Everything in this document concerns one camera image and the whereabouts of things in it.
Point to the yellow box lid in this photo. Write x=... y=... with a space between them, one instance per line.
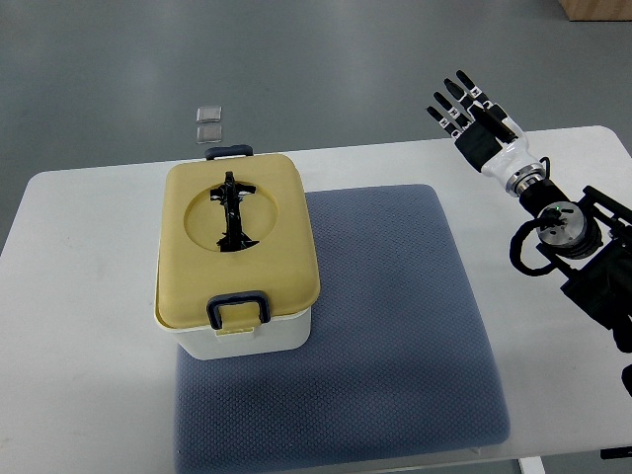
x=236 y=246

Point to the upper floor plate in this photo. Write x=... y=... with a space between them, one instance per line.
x=206 y=114

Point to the white table leg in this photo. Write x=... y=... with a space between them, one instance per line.
x=531 y=465

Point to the lower floor plate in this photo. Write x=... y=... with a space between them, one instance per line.
x=209 y=133

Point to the wooden box corner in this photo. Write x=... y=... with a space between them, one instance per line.
x=597 y=10

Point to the blue grey mat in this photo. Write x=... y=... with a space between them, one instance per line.
x=398 y=361

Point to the floor plate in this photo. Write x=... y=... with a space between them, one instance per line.
x=206 y=114
x=209 y=133

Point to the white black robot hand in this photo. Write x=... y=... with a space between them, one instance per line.
x=486 y=136

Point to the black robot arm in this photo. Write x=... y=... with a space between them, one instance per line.
x=588 y=241

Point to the white storage box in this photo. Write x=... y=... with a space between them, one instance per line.
x=282 y=333

